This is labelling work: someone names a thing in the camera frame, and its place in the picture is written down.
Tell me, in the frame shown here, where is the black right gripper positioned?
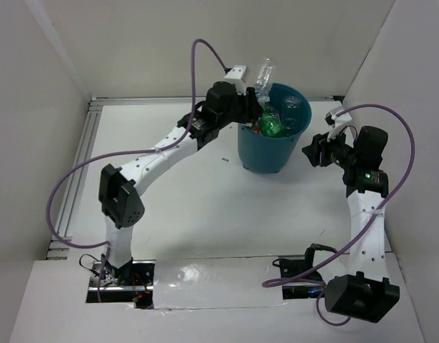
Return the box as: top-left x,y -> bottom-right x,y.
302,124 -> 359,169

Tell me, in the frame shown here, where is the large clear plastic bottle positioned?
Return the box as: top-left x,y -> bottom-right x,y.
254,58 -> 277,104

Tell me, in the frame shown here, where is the clear bottle blue label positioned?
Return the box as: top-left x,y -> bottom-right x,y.
281,96 -> 302,136

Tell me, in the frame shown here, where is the green plastic bottle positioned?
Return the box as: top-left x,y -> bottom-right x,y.
258,104 -> 284,138

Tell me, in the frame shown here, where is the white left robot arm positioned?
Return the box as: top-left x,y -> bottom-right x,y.
99,81 -> 263,285

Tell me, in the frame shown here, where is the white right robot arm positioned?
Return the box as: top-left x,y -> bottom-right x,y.
302,126 -> 400,323

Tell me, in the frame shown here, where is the teal plastic bin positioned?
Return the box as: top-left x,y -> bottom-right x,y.
238,83 -> 312,174

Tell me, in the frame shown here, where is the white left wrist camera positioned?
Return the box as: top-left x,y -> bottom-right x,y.
223,65 -> 249,91

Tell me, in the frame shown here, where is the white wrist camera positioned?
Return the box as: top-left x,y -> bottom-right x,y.
325,106 -> 352,141
223,65 -> 249,91

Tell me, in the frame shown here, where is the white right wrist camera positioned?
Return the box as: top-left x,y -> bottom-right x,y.
325,106 -> 352,141

